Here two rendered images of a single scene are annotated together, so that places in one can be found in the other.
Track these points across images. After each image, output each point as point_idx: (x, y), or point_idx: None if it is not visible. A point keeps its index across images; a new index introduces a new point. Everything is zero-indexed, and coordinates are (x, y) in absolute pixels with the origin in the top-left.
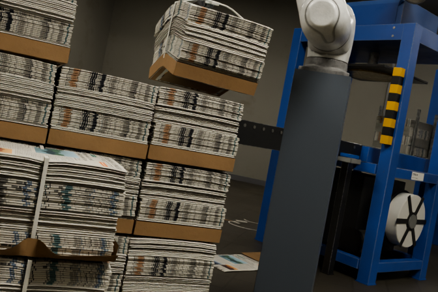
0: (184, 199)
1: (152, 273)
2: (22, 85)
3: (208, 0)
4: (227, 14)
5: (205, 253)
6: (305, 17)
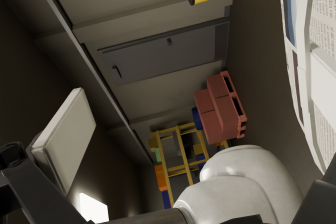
0: None
1: None
2: None
3: (309, 42)
4: None
5: None
6: (252, 148)
